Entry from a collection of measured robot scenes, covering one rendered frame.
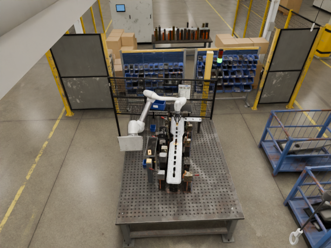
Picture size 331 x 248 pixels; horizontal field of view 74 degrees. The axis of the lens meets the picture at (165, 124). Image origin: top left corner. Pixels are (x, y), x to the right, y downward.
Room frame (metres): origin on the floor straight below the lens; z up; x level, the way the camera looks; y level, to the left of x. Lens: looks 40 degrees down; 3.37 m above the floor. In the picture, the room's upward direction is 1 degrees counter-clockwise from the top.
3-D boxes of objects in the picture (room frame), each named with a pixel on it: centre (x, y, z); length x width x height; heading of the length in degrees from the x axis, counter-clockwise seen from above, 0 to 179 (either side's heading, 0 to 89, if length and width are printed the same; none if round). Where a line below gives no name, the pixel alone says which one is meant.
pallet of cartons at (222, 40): (5.98, -2.06, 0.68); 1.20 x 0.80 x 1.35; 94
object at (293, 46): (4.65, -2.75, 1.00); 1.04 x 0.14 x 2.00; 92
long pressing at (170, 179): (2.36, -0.16, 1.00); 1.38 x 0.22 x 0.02; 175
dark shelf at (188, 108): (3.30, -0.03, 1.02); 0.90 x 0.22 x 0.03; 85
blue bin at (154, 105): (3.31, 0.15, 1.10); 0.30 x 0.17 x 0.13; 76
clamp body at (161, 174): (1.81, 0.07, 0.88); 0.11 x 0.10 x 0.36; 85
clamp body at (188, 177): (1.78, -0.29, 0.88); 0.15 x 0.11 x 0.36; 85
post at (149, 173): (1.93, 0.23, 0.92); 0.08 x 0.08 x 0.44; 85
